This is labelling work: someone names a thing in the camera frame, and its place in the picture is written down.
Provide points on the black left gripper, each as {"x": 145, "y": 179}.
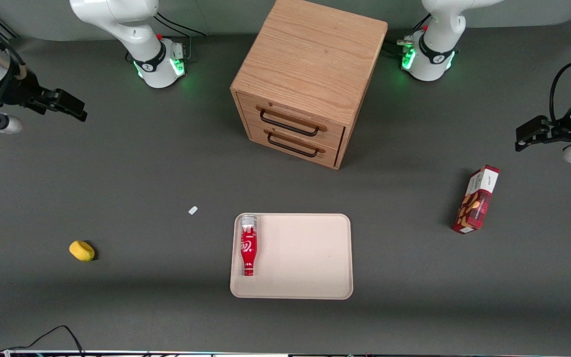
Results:
{"x": 557, "y": 130}

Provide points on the red snack box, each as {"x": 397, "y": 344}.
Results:
{"x": 476, "y": 203}

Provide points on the yellow sponge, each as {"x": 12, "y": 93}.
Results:
{"x": 81, "y": 251}

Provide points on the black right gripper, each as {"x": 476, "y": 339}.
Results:
{"x": 24, "y": 91}

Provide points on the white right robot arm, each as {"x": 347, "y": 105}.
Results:
{"x": 137, "y": 34}

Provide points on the wooden drawer cabinet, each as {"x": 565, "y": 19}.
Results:
{"x": 310, "y": 59}

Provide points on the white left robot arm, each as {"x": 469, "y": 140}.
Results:
{"x": 436, "y": 44}

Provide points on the beige plastic tray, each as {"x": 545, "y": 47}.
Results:
{"x": 305, "y": 258}

